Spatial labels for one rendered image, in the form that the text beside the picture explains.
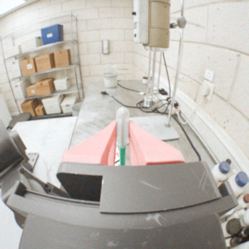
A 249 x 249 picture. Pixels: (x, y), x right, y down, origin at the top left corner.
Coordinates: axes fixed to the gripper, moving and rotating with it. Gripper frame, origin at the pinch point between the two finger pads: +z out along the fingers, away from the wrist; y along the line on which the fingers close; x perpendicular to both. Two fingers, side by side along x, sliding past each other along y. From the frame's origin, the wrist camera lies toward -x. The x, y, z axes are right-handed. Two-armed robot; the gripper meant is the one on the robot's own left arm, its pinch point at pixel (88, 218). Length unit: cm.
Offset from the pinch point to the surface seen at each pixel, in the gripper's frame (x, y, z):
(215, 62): -39, 64, -1
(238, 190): -36.3, 15.0, 17.9
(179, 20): -29, 59, -24
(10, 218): 25.1, -16.9, -9.0
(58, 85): 175, 149, -25
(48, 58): 154, 151, -74
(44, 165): 29.4, 9.5, -5.7
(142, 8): -19, 51, -33
